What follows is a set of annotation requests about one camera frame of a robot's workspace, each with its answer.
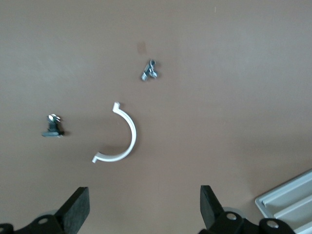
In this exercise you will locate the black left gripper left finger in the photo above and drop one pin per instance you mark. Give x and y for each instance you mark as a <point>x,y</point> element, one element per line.
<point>73,209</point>

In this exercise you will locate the black contact part metal screws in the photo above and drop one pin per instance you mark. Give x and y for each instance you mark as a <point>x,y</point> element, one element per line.
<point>52,129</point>

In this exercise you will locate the small silver metal clip part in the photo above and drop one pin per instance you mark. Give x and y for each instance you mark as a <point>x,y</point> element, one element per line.
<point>150,72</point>

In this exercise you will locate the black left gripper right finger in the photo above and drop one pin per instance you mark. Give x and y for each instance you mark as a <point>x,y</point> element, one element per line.
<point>212,209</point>

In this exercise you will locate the white drawer cabinet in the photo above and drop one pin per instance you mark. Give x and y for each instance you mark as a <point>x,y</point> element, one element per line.
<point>292,195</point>

